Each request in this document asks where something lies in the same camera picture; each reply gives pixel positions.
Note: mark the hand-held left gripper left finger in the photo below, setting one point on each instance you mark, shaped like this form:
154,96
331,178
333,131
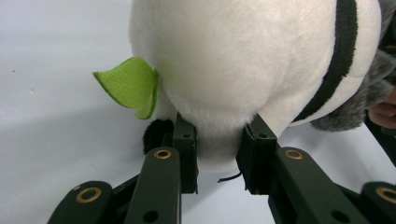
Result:
162,186

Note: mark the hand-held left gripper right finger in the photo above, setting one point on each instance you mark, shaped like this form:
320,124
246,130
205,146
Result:
295,186

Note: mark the grey cloth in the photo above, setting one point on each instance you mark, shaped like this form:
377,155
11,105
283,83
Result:
358,112

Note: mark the panda plush toy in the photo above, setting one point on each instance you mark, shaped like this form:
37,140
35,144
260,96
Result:
233,62

